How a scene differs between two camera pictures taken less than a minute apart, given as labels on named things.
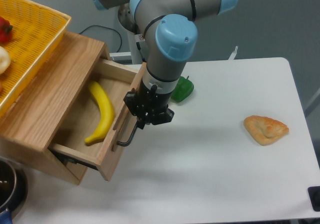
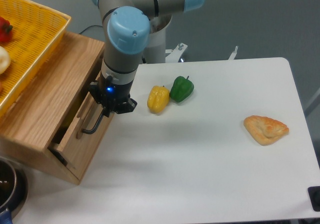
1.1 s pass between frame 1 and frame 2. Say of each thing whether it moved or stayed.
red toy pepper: stayed
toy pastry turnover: stayed
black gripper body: moved
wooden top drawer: moved
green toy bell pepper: stayed
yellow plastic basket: stayed
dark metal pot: stayed
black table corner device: stayed
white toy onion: stayed
